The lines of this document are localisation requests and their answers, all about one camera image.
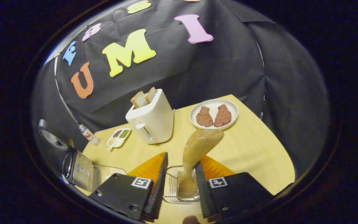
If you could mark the white toaster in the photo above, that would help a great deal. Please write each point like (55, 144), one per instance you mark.
(154, 121)

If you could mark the black backdrop cloth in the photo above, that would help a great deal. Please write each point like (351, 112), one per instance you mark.
(197, 68)

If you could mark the brown meat piece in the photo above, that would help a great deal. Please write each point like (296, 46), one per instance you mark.
(204, 117)
(222, 116)

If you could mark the toasted bread slice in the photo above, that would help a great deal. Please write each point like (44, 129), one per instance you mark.
(151, 95)
(138, 100)

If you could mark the dark grey rice cooker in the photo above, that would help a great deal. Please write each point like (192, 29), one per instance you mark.
(81, 171)

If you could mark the round white plate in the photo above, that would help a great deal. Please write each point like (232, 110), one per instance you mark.
(214, 102)

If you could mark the small clear drink bottle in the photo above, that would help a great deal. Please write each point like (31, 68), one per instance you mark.
(89, 135)

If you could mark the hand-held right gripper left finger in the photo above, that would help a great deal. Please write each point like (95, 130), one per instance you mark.
(120, 193)

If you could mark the wooden spoon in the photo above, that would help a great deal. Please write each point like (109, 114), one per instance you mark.
(200, 146)

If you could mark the white divided bean dish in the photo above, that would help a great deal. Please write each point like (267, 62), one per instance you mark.
(119, 137)

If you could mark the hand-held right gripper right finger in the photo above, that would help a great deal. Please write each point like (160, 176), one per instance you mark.
(238, 193)

